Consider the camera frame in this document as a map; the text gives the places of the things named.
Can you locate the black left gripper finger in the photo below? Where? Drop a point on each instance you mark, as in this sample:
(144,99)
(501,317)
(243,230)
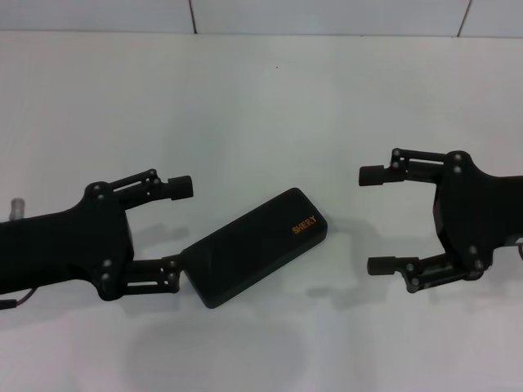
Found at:
(180,188)

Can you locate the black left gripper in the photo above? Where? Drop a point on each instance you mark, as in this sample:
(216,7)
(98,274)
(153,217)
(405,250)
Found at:
(61,249)

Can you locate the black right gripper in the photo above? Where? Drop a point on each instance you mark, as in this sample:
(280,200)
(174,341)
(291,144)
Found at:
(478,216)

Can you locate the black glasses case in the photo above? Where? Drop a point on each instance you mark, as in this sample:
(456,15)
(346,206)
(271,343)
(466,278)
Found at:
(249,253)

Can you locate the grey left wrist connector stub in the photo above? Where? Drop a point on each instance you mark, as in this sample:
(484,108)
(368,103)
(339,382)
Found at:
(18,207)

